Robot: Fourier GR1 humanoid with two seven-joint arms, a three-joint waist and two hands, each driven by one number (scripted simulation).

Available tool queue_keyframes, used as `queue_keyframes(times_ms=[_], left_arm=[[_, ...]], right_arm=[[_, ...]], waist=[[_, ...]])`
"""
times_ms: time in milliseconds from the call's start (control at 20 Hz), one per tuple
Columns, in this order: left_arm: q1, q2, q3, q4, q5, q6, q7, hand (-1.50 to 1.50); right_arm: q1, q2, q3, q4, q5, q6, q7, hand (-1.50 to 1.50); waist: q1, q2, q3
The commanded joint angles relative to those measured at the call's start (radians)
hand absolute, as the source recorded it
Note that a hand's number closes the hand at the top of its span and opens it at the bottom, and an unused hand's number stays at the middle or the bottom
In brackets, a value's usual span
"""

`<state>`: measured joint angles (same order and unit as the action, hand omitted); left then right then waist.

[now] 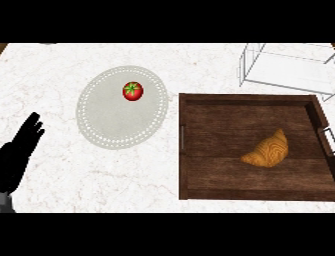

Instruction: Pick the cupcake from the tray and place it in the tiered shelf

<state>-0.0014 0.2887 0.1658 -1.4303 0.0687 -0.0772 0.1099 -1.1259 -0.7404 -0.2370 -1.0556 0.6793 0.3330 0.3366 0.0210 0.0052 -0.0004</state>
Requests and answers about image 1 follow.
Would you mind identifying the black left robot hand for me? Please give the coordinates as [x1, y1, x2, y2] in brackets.
[0, 111, 46, 196]

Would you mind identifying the dark wooden tray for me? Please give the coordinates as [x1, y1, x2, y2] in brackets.
[177, 92, 335, 203]

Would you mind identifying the grey oval placemat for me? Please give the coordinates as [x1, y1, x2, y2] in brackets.
[75, 65, 170, 151]

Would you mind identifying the red tomato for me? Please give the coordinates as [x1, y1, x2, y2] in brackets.
[121, 81, 145, 102]

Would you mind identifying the golden croissant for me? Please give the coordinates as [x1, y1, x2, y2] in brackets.
[239, 128, 291, 169]

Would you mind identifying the white wire tiered shelf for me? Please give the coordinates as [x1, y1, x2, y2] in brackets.
[236, 42, 335, 103]

